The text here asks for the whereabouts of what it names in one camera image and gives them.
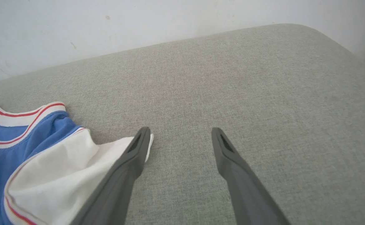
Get grey fabric sofa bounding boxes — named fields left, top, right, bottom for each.
left=0, top=23, right=365, bottom=225

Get blue basketball jersey white trim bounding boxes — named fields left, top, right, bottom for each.
left=0, top=101, right=154, bottom=225

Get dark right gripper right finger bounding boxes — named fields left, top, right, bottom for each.
left=211, top=127, right=291, bottom=225

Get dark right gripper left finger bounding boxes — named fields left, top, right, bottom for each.
left=71, top=127, right=151, bottom=225

